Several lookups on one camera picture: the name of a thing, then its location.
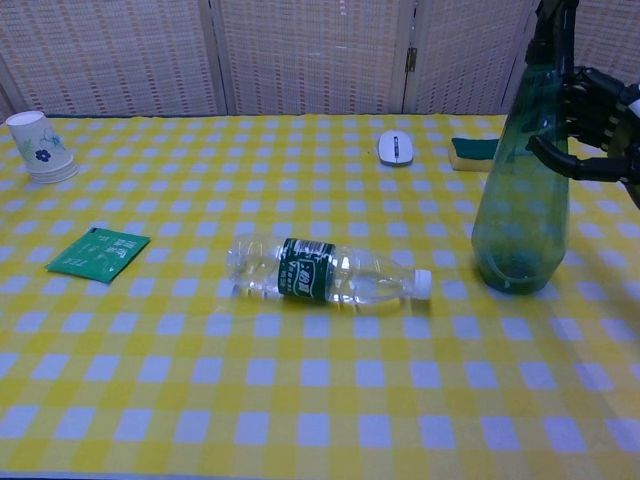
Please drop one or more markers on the woven folding screen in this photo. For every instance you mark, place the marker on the woven folding screen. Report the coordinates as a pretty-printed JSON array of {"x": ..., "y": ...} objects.
[{"x": 280, "y": 55}]

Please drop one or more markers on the green tea sachet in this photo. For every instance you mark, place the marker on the green tea sachet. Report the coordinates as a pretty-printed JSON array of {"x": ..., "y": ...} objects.
[{"x": 99, "y": 255}]

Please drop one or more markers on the yellow checkered tablecloth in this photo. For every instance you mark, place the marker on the yellow checkered tablecloth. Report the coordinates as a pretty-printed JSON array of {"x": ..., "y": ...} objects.
[{"x": 280, "y": 325}]

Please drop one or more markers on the brass screen hinge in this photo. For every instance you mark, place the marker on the brass screen hinge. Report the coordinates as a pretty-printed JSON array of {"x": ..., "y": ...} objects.
[{"x": 412, "y": 59}]

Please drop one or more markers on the stacked white paper cups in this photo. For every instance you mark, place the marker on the stacked white paper cups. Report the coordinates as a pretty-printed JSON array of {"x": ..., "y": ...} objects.
[{"x": 42, "y": 147}]

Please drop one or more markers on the white computer mouse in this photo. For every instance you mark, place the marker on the white computer mouse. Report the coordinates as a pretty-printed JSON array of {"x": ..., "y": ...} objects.
[{"x": 396, "y": 148}]

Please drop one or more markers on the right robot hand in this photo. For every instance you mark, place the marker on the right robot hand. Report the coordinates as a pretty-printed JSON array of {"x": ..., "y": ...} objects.
[{"x": 595, "y": 135}]

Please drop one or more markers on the clear plastic water bottle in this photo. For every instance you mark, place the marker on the clear plastic water bottle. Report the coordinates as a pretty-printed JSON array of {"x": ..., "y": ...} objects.
[{"x": 325, "y": 272}]

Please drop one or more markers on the green spray bottle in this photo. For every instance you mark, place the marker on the green spray bottle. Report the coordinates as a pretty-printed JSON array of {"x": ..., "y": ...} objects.
[{"x": 527, "y": 200}]

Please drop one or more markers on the green and yellow sponge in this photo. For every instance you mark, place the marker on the green and yellow sponge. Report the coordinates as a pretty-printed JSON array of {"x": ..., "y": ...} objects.
[{"x": 475, "y": 152}]

